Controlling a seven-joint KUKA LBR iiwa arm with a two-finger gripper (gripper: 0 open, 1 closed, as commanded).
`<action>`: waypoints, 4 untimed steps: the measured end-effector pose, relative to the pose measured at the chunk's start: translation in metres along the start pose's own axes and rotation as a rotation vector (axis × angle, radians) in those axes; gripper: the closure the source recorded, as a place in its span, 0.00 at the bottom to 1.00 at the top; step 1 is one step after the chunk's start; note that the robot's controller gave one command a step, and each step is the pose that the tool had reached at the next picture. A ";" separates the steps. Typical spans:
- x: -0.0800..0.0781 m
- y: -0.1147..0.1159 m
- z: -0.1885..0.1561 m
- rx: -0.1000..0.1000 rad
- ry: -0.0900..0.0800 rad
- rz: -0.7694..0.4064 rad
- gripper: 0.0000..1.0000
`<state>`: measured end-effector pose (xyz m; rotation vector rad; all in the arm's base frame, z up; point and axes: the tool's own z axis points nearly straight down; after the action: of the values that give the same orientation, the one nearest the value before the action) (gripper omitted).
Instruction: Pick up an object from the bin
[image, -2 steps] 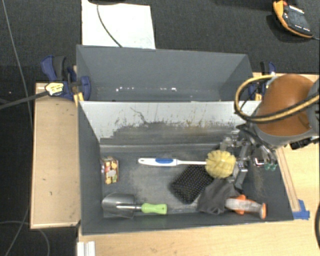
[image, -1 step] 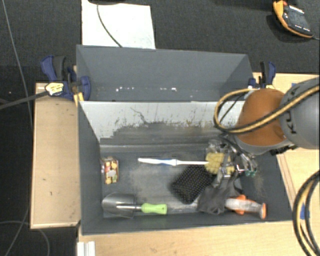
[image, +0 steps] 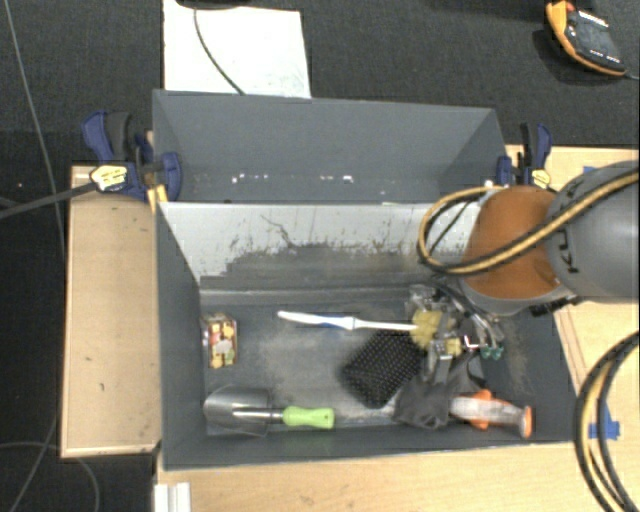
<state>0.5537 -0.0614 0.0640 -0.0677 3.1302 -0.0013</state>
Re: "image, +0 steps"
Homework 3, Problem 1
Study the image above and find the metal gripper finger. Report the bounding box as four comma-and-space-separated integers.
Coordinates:
427, 337, 452, 387
406, 284, 440, 315

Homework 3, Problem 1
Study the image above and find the black cloth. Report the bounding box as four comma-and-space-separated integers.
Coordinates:
391, 357, 485, 432

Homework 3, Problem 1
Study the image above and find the grey metal bin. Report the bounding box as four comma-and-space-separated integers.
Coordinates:
151, 88, 577, 471

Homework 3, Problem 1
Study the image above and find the small colourful printed box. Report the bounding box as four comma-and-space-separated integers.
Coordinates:
200, 311, 239, 371

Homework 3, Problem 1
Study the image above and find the pale wood board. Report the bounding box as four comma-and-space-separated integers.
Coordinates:
59, 164, 164, 459

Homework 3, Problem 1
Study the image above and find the black cylinder on white bracket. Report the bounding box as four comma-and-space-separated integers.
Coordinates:
528, 295, 584, 318

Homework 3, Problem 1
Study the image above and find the white blue handled yellow brush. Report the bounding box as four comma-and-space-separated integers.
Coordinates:
276, 308, 464, 357

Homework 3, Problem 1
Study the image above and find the metal scoop with green handle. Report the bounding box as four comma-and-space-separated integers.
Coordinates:
202, 383, 337, 438

